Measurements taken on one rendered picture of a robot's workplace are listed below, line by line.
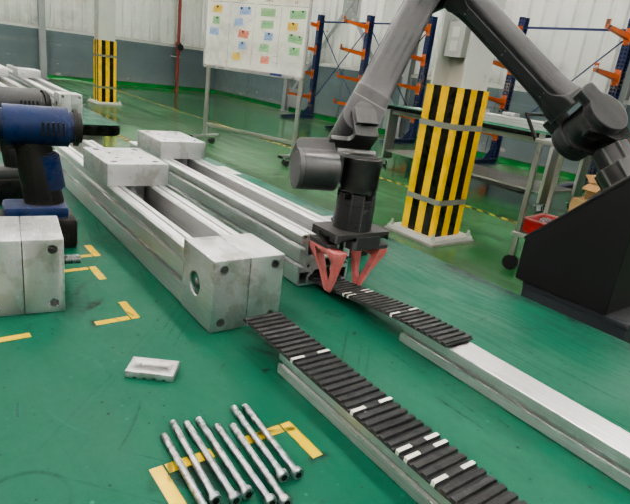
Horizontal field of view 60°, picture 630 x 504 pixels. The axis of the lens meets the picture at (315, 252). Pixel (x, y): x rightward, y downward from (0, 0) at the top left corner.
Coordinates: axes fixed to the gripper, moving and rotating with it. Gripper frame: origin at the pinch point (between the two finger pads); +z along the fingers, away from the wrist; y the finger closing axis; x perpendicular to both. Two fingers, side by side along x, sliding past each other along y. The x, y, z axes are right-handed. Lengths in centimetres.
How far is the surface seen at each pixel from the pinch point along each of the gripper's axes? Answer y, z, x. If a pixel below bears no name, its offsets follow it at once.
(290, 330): 17.9, -1.3, 12.1
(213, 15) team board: -257, -76, -586
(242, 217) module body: 4.9, -3.9, -23.5
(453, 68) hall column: -266, -44, -215
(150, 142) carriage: 5, -9, -69
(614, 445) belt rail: 1.7, -1.1, 42.5
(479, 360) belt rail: 0.9, -1.1, 26.4
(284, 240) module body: 5.0, -4.2, -9.7
